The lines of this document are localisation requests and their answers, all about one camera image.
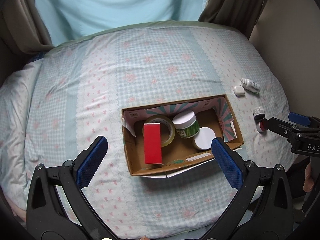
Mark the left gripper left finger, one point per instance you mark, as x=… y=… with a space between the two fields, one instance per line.
x=56 y=206

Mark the brown curtain right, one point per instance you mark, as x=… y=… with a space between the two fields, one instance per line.
x=239 y=14

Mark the brown curtain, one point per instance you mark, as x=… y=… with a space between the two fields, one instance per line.
x=239 y=14
x=22 y=27

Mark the light blue curtain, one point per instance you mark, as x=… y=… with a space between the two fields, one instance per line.
x=71 y=19

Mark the small black jar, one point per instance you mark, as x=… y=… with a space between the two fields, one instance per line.
x=258 y=114

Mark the brown curtain left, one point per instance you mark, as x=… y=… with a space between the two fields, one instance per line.
x=22 y=27

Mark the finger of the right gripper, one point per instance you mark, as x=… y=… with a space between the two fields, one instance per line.
x=284 y=128
x=302 y=120

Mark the green jar white lid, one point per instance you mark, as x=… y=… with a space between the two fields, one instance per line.
x=186 y=124

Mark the open cardboard box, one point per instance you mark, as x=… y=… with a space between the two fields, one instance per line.
x=214 y=112

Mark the cream jar white lid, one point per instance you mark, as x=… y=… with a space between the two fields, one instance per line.
x=203 y=139

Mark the checkered floral quilt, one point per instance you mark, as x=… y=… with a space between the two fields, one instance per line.
x=55 y=107

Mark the person's right hand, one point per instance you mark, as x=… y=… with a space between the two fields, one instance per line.
x=308 y=182

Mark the small red lid jar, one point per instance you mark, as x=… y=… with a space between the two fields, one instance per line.
x=262 y=125

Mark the red rectangular box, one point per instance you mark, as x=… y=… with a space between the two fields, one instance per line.
x=152 y=143

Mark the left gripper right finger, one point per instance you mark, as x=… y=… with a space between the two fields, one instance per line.
x=262 y=207

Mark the white earbuds case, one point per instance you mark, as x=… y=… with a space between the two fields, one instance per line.
x=238 y=91

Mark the white pill bottle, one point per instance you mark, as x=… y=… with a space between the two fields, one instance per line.
x=250 y=85

